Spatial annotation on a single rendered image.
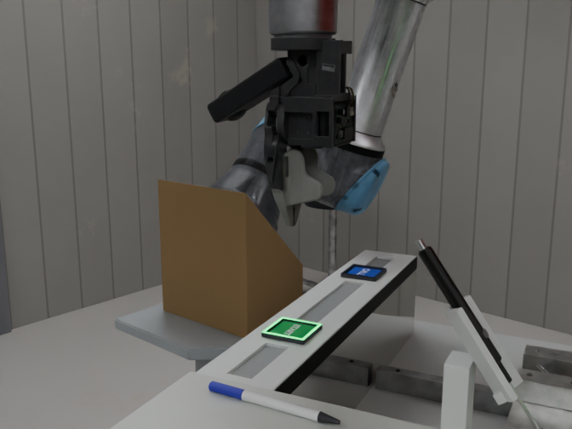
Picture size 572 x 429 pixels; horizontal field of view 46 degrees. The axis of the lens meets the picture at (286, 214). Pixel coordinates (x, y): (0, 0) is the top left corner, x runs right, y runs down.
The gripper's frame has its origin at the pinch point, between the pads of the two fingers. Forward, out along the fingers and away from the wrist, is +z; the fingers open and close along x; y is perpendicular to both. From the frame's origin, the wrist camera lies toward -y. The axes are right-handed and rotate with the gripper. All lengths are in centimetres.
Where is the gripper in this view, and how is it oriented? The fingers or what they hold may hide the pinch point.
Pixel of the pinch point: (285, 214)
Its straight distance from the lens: 79.2
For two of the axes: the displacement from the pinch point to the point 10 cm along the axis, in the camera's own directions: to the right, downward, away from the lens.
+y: 9.0, 0.9, -4.3
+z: 0.0, 9.8, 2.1
